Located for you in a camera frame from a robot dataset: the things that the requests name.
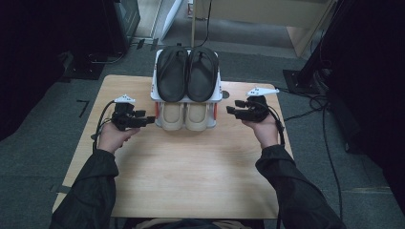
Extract hand-held gripper black cable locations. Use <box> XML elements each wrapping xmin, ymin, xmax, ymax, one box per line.
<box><xmin>266</xmin><ymin>104</ymin><xmax>286</xmax><ymax>147</ymax></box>
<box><xmin>92</xmin><ymin>99</ymin><xmax>117</xmax><ymax>151</ymax></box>

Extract person's torso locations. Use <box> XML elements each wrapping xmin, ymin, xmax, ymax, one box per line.
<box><xmin>122</xmin><ymin>217</ymin><xmax>266</xmax><ymax>229</ymax></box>

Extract person's left hand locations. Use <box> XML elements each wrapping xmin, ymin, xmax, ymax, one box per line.
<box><xmin>96</xmin><ymin>122</ymin><xmax>140</xmax><ymax>156</ymax></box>

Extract black flip-flop sandal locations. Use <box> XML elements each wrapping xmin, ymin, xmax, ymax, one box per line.
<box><xmin>185</xmin><ymin>47</ymin><xmax>220</xmax><ymax>103</ymax></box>
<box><xmin>156</xmin><ymin>46</ymin><xmax>189</xmax><ymax>103</ymax></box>

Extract right hand-held gripper black cable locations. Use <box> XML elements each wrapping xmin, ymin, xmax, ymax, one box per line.
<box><xmin>266</xmin><ymin>104</ymin><xmax>286</xmax><ymax>147</ymax></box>

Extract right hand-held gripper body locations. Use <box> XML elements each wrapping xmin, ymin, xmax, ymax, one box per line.
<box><xmin>242</xmin><ymin>87</ymin><xmax>281</xmax><ymax>123</ymax></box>

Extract black metal stand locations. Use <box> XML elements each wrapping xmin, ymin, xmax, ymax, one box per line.
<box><xmin>282</xmin><ymin>0</ymin><xmax>352</xmax><ymax>95</ymax></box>

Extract person's right hand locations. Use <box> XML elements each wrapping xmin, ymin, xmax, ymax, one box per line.
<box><xmin>243</xmin><ymin>114</ymin><xmax>281</xmax><ymax>150</ymax></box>

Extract white board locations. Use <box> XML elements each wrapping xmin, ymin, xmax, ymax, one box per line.
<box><xmin>160</xmin><ymin>0</ymin><xmax>184</xmax><ymax>41</ymax></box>

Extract left hand-held gripper black cable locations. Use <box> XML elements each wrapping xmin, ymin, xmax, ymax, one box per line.
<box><xmin>92</xmin><ymin>99</ymin><xmax>117</xmax><ymax>151</ymax></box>

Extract white shoe rack orange legs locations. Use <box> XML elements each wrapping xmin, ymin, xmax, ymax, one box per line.
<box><xmin>150</xmin><ymin>47</ymin><xmax>224</xmax><ymax>130</ymax></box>

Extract black floor cables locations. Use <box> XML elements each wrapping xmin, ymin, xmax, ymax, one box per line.
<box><xmin>275</xmin><ymin>85</ymin><xmax>344</xmax><ymax>223</ymax></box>

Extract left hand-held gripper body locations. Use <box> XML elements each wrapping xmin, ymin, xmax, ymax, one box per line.
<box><xmin>111</xmin><ymin>94</ymin><xmax>139</xmax><ymax>132</ymax></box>

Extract hanging black cable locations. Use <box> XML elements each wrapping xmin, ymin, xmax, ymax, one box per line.
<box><xmin>194</xmin><ymin>0</ymin><xmax>213</xmax><ymax>49</ymax></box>

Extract light wooden cabinet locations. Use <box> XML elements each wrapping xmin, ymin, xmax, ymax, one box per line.
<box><xmin>190</xmin><ymin>0</ymin><xmax>338</xmax><ymax>58</ymax></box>

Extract dark cabinet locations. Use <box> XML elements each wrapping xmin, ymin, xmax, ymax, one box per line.
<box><xmin>104</xmin><ymin>0</ymin><xmax>141</xmax><ymax>55</ymax></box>

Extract black floor plate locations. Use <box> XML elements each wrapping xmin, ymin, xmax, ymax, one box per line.
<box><xmin>61</xmin><ymin>60</ymin><xmax>106</xmax><ymax>81</ymax></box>

